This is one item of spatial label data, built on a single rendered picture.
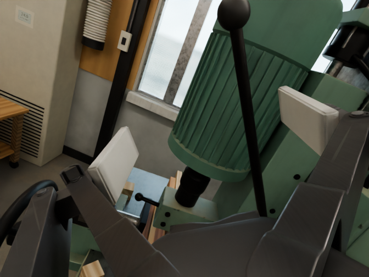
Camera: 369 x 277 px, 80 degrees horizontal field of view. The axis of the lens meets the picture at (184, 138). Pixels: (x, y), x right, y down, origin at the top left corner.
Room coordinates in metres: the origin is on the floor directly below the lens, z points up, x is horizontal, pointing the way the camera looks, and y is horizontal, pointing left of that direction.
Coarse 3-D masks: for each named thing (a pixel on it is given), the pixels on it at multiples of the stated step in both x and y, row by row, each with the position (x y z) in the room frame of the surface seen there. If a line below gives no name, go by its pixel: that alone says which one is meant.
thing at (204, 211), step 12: (168, 192) 0.43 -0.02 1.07; (168, 204) 0.39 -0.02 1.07; (180, 204) 0.40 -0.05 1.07; (204, 204) 0.44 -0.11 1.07; (216, 204) 0.46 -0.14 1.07; (156, 216) 0.38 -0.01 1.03; (168, 216) 0.38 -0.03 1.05; (180, 216) 0.39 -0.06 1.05; (192, 216) 0.39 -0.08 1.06; (204, 216) 0.40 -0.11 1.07; (216, 216) 0.42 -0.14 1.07; (168, 228) 0.38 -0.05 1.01
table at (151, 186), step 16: (128, 176) 0.65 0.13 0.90; (144, 176) 0.68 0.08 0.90; (160, 176) 0.72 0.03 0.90; (144, 192) 0.60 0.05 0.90; (160, 192) 0.64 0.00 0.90; (128, 208) 0.51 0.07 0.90; (80, 256) 0.34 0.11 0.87; (96, 256) 0.34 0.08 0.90; (80, 272) 0.29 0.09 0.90; (112, 272) 0.32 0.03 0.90
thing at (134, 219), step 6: (150, 198) 0.47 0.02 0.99; (144, 204) 0.45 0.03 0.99; (150, 204) 0.45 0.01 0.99; (120, 210) 0.43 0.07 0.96; (144, 210) 0.42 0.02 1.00; (126, 216) 0.42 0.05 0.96; (132, 216) 0.42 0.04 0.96; (138, 216) 0.43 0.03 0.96; (144, 216) 0.41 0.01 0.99; (132, 222) 0.41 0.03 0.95; (138, 222) 0.42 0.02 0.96; (144, 222) 0.39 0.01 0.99; (138, 228) 0.38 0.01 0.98
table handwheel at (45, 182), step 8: (40, 184) 0.41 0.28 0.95; (48, 184) 0.44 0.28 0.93; (56, 184) 0.48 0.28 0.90; (24, 192) 0.37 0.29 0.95; (32, 192) 0.38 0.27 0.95; (16, 200) 0.35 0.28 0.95; (24, 200) 0.35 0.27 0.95; (8, 208) 0.33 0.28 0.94; (16, 208) 0.33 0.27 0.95; (24, 208) 0.34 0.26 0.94; (8, 216) 0.31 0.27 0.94; (16, 216) 0.32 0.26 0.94; (0, 224) 0.30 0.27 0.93; (8, 224) 0.30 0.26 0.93; (16, 224) 0.37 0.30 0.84; (0, 232) 0.29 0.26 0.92; (8, 232) 0.30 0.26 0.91; (16, 232) 0.34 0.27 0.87; (0, 240) 0.28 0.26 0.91; (8, 240) 0.34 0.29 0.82
